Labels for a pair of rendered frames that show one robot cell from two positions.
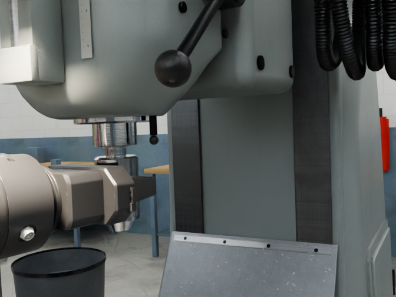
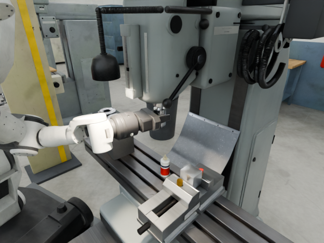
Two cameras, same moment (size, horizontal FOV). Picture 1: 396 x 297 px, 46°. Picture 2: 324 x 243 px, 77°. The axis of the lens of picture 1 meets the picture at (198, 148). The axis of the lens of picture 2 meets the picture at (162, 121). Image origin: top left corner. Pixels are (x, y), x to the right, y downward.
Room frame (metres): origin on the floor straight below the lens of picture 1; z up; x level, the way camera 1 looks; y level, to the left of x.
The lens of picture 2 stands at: (-0.15, -0.15, 1.56)
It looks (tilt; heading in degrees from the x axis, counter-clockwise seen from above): 27 degrees down; 19
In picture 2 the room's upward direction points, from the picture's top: straight up
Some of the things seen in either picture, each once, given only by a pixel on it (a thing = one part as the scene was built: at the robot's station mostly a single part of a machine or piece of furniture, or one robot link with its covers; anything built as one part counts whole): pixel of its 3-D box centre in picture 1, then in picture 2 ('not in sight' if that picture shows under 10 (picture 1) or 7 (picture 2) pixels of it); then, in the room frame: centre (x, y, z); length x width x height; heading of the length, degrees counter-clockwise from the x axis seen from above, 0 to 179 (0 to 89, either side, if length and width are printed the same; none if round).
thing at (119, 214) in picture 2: not in sight; (160, 199); (0.51, 0.09, 0.79); 0.50 x 0.35 x 0.12; 152
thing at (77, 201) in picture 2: not in sight; (78, 212); (0.50, 0.62, 0.50); 0.20 x 0.05 x 0.20; 81
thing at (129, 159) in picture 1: (116, 160); (159, 109); (0.51, 0.09, 1.26); 0.05 x 0.05 x 0.01
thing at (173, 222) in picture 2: not in sight; (184, 193); (0.40, -0.05, 0.99); 0.35 x 0.15 x 0.11; 153
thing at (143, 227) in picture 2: not in sight; (143, 228); (0.23, 0.04, 0.98); 0.04 x 0.02 x 0.02; 153
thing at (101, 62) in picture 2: not in sight; (105, 65); (0.30, 0.16, 1.46); 0.07 x 0.07 x 0.06
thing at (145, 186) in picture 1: (136, 189); (163, 119); (0.48, 0.07, 1.23); 0.06 x 0.02 x 0.03; 142
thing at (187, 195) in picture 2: not in sight; (180, 189); (0.38, -0.03, 1.02); 0.12 x 0.06 x 0.04; 63
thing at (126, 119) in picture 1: (114, 119); not in sight; (0.51, 0.09, 1.31); 0.09 x 0.09 x 0.01
